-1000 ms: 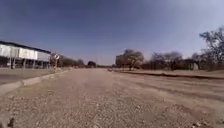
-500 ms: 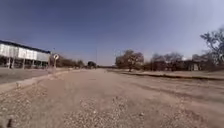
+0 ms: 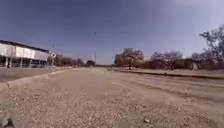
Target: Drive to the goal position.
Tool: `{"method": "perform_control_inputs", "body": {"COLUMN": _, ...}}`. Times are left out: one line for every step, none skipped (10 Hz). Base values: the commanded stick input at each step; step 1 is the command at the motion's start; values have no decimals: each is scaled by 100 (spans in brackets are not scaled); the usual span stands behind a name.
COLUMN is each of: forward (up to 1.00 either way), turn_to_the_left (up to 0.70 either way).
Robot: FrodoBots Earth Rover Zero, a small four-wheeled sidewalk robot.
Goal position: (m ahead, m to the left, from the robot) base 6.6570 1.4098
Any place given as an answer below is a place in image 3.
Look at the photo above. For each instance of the round road sign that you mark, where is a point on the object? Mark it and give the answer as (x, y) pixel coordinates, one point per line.
(53, 55)

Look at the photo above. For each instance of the white flat-roofed building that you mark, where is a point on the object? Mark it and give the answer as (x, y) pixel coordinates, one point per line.
(20, 53)

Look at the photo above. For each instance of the brown gravel dirt road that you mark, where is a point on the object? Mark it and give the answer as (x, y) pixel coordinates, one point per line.
(110, 96)

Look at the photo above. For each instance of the raised dirt verge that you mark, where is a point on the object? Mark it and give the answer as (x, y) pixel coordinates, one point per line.
(180, 73)

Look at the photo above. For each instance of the pale kerb strip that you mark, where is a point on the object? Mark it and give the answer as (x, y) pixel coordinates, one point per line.
(30, 77)

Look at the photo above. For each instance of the row of brown trees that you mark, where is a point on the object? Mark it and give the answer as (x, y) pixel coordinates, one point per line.
(66, 61)

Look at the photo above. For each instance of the bare brown tree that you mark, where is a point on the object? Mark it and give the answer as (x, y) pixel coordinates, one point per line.
(170, 58)
(129, 57)

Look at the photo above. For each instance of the low building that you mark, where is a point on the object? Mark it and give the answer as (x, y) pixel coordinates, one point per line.
(188, 63)

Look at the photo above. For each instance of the tall bare tree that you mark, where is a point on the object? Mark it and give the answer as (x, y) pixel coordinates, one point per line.
(213, 45)

